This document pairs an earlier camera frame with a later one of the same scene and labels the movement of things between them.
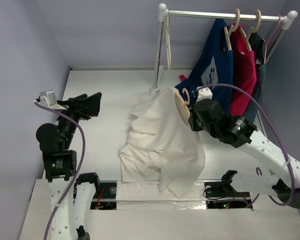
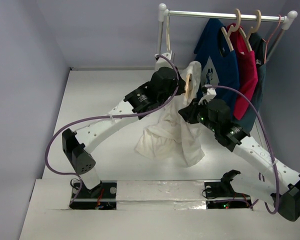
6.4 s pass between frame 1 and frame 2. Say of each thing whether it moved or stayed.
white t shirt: moved
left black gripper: moved
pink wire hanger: stayed
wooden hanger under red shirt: stayed
